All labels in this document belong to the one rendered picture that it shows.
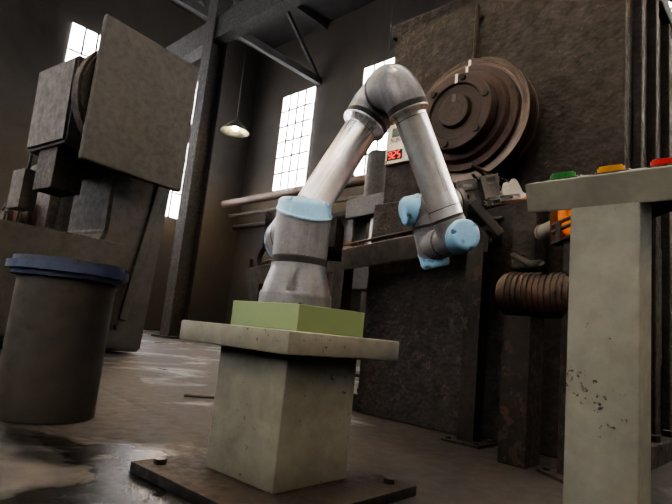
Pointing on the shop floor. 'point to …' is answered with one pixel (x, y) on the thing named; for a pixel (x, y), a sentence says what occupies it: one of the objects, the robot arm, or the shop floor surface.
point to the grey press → (113, 154)
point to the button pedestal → (607, 329)
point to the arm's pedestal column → (276, 438)
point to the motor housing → (525, 359)
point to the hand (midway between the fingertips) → (525, 197)
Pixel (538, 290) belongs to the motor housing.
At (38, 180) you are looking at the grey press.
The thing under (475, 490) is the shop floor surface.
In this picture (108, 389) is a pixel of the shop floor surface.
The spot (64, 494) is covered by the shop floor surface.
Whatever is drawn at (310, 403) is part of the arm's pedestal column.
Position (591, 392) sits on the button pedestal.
